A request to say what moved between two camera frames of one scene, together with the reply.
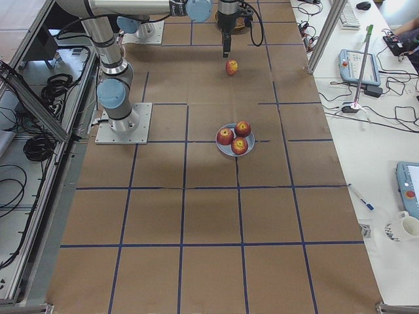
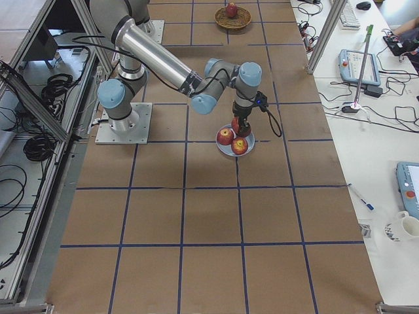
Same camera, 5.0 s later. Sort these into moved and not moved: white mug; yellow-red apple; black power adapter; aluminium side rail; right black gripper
Moved: yellow-red apple; right black gripper
Not moved: black power adapter; aluminium side rail; white mug
